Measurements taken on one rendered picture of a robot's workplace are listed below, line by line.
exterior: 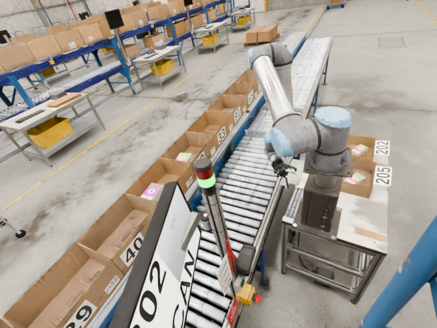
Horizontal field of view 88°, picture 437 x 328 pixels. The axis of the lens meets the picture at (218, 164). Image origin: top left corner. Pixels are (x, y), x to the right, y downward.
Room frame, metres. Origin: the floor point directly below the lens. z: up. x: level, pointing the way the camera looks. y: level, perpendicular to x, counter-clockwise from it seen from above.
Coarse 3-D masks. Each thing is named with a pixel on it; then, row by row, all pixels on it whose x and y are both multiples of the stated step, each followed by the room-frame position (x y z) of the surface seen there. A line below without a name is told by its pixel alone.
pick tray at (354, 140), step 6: (354, 138) 1.49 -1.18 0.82; (360, 138) 1.47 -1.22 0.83; (366, 138) 1.44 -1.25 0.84; (372, 138) 1.42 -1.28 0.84; (348, 144) 1.50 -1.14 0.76; (354, 144) 1.48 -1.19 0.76; (366, 144) 1.44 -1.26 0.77; (372, 144) 1.41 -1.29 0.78; (372, 150) 1.35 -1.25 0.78; (354, 156) 1.26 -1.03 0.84; (360, 156) 1.23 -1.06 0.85; (366, 156) 1.31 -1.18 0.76; (372, 156) 1.25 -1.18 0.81
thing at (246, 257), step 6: (246, 246) 0.56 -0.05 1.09; (252, 246) 0.56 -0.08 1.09; (240, 252) 0.54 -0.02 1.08; (246, 252) 0.53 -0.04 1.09; (252, 252) 0.53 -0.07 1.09; (240, 258) 0.51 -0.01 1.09; (246, 258) 0.50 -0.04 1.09; (252, 258) 0.50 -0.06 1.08; (240, 264) 0.49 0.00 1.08; (246, 264) 0.48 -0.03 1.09; (240, 270) 0.47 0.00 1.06; (246, 270) 0.46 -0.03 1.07; (246, 276) 0.48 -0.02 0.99
